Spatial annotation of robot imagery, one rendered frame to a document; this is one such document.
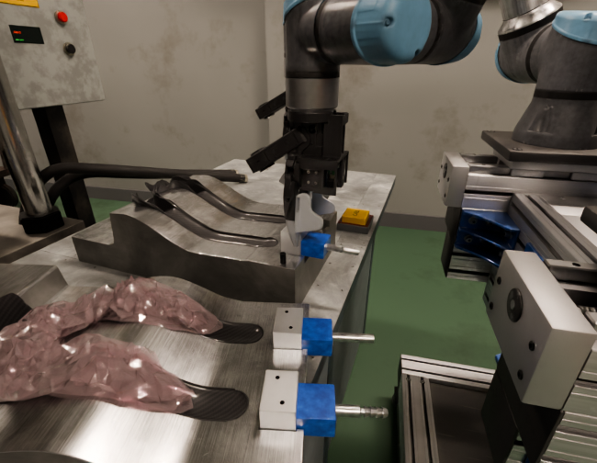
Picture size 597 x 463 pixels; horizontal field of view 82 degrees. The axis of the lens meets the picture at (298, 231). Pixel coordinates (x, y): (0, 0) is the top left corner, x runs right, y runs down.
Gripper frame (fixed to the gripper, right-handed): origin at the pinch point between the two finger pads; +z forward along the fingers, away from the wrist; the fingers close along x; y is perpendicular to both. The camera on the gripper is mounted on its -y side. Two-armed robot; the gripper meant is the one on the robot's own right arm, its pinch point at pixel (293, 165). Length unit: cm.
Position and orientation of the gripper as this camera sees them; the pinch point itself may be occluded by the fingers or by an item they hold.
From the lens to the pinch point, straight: 88.1
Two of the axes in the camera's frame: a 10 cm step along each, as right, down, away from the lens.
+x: 3.5, -4.1, 8.4
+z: 0.0, 9.0, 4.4
